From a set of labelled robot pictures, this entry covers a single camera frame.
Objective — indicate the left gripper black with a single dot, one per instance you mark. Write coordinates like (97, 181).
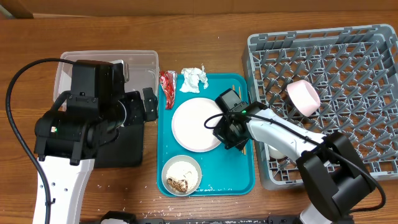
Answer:
(137, 113)

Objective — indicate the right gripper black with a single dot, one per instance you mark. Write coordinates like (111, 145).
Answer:
(218, 133)

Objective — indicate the red foil wrapper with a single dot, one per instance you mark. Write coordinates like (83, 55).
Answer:
(168, 82)

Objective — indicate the large pink plate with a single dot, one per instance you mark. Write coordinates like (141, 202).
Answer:
(188, 125)

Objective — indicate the white cup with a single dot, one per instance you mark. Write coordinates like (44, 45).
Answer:
(274, 153)

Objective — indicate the small pink bowl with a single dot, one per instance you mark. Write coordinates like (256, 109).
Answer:
(304, 97)

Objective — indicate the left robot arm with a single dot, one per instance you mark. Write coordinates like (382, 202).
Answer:
(84, 130)

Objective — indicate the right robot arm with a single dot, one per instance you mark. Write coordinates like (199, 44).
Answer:
(332, 172)

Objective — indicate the grey dishwasher rack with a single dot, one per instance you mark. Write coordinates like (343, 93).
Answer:
(353, 70)

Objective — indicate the clear plastic bin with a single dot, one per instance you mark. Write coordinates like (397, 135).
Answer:
(143, 68)

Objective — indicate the teal plastic tray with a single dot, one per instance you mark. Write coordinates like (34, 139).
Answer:
(224, 171)

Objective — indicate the crumpled white napkin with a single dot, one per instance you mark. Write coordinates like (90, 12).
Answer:
(192, 77)

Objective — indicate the black plastic bin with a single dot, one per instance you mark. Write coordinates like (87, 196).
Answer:
(125, 151)

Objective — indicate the grey bowl with rice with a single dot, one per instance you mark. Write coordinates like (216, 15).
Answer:
(181, 175)

